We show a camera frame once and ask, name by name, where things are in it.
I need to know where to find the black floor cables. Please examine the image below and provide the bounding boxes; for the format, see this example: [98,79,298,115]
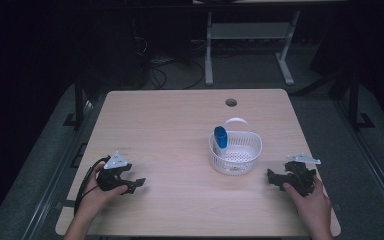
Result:
[133,35,206,91]

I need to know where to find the metal floor rail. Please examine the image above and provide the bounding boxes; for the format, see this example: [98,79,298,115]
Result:
[333,99,384,231]
[21,99,96,240]

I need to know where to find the person's right hand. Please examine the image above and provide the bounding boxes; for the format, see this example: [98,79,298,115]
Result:
[282,175,334,232]

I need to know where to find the black metal stand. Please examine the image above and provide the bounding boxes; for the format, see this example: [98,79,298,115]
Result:
[62,74,88,131]
[345,71,376,132]

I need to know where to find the white metal desk frame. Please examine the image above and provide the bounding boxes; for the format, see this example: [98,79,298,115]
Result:
[203,9,302,87]

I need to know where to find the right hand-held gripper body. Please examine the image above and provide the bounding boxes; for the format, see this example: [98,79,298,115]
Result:
[283,152,322,198]

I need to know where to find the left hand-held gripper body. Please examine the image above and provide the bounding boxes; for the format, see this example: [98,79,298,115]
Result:
[96,150,134,193]

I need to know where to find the white plastic basket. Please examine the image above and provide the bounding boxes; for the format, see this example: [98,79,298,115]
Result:
[208,117,263,177]

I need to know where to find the white bottle with blue cap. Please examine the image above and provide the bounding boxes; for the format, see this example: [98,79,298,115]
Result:
[212,125,229,159]

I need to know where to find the person's left hand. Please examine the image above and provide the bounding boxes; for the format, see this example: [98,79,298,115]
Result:
[77,162,129,222]

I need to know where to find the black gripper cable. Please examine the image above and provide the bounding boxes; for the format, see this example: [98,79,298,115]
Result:
[73,155,112,217]

